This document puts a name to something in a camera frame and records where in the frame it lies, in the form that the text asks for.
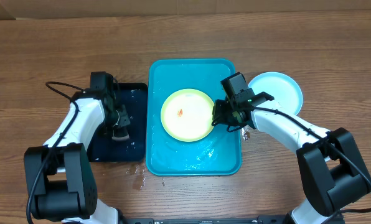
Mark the green scrubbing sponge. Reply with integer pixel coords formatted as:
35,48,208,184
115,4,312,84
112,134,129,141

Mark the yellow plate with small stain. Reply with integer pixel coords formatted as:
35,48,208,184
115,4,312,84
160,88,214,142

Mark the light blue plate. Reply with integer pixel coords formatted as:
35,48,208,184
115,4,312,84
248,72,303,115

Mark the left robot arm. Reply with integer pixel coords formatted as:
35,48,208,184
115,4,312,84
24,72,130,223

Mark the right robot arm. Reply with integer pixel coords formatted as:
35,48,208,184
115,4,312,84
212,72,371,223

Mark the black rectangular tray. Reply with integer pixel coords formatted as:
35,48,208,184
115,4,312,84
87,83,148,162

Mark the teal plastic tray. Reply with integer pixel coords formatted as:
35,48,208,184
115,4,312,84
146,58,242,176

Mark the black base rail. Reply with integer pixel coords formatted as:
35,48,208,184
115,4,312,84
119,215,294,224

